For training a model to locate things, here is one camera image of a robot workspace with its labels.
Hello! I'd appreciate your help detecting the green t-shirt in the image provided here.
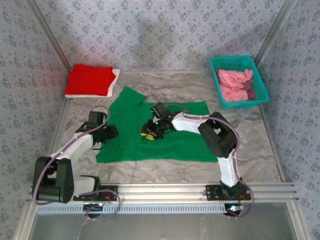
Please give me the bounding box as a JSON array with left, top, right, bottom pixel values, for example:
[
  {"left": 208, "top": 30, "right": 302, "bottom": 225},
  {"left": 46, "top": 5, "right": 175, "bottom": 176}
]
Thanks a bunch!
[{"left": 96, "top": 86, "right": 218, "bottom": 164}]

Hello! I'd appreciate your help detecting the folded white t-shirt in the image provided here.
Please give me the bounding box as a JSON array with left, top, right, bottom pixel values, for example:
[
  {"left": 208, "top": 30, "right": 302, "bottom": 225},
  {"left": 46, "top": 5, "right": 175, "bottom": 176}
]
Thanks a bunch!
[{"left": 64, "top": 67, "right": 121, "bottom": 99}]

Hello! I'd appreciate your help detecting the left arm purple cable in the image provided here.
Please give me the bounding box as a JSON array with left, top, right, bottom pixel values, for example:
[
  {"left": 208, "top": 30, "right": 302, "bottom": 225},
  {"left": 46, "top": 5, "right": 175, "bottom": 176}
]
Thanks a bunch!
[{"left": 31, "top": 104, "right": 121, "bottom": 221}]

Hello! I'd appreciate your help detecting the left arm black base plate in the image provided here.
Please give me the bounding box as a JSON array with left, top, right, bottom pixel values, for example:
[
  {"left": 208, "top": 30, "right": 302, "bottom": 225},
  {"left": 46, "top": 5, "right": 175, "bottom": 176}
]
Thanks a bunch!
[{"left": 72, "top": 184, "right": 119, "bottom": 202}]

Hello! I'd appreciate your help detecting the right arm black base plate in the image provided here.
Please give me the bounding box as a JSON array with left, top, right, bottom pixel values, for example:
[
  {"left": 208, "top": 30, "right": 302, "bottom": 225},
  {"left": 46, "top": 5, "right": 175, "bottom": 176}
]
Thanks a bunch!
[{"left": 205, "top": 184, "right": 252, "bottom": 202}]

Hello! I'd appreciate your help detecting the folded red t-shirt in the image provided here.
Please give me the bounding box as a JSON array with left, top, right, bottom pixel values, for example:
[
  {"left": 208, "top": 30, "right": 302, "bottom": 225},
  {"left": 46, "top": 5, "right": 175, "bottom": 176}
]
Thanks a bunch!
[{"left": 63, "top": 64, "right": 116, "bottom": 96}]

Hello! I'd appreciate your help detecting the crumpled pink t-shirt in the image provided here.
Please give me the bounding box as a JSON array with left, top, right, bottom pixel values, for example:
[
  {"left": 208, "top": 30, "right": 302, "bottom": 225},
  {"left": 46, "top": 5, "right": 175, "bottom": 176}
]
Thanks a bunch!
[{"left": 217, "top": 69, "right": 254, "bottom": 103}]

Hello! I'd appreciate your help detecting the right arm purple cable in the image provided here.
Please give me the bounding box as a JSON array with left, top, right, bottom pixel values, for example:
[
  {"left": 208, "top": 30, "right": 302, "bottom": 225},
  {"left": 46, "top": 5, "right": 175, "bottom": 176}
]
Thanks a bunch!
[{"left": 164, "top": 102, "right": 256, "bottom": 221}]

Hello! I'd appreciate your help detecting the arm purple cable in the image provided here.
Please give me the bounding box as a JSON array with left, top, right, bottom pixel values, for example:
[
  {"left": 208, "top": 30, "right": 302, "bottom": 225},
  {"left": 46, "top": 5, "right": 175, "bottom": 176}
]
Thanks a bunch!
[
  {"left": 164, "top": 102, "right": 256, "bottom": 221},
  {"left": 31, "top": 104, "right": 121, "bottom": 221}
]

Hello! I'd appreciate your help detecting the aluminium frame post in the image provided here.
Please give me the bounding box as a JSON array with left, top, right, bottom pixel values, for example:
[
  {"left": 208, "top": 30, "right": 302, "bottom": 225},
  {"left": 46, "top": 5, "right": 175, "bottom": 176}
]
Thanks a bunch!
[
  {"left": 26, "top": 0, "right": 73, "bottom": 72},
  {"left": 252, "top": 0, "right": 299, "bottom": 65}
]

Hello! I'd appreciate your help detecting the grey slotted cable duct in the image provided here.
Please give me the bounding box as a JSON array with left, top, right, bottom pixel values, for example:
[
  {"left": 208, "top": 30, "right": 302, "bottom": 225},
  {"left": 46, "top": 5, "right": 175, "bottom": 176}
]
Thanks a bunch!
[{"left": 36, "top": 202, "right": 247, "bottom": 215}]

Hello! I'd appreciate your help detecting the crumpled maroon t-shirt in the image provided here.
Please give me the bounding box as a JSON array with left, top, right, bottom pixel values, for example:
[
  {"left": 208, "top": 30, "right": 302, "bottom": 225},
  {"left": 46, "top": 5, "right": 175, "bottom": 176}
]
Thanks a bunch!
[{"left": 240, "top": 76, "right": 257, "bottom": 101}]

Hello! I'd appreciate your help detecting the teal plastic basket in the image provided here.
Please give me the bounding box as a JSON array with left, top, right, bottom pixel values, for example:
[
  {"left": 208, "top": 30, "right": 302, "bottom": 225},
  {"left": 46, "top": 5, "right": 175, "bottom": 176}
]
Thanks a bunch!
[{"left": 209, "top": 55, "right": 270, "bottom": 110}]

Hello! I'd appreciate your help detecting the aluminium mounting rail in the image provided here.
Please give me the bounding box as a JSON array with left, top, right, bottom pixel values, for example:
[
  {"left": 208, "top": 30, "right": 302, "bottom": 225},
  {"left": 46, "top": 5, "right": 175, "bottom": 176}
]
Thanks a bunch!
[{"left": 26, "top": 182, "right": 300, "bottom": 202}]

